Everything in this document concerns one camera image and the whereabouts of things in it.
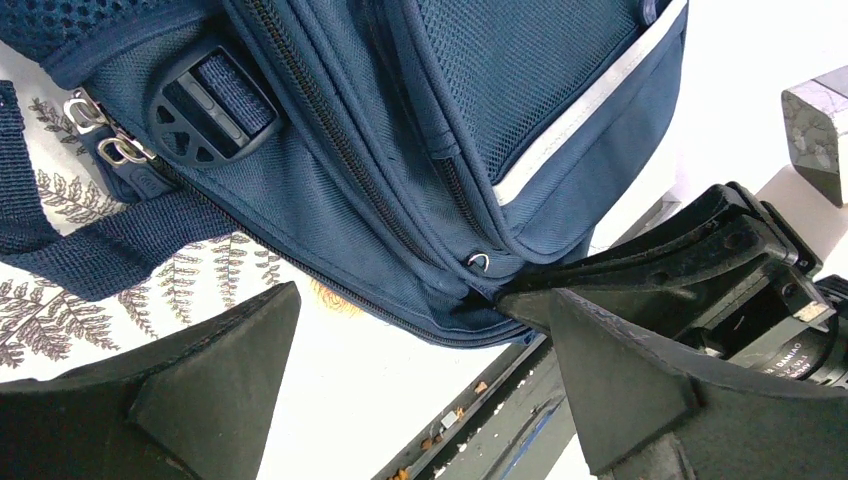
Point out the navy blue backpack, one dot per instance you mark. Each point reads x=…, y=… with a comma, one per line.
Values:
x=414, y=156

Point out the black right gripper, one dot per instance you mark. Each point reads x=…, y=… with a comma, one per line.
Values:
x=706, y=270

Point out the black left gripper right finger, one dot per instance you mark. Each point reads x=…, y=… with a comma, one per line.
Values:
x=646, y=407

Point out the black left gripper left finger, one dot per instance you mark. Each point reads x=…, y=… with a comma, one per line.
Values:
x=197, y=404

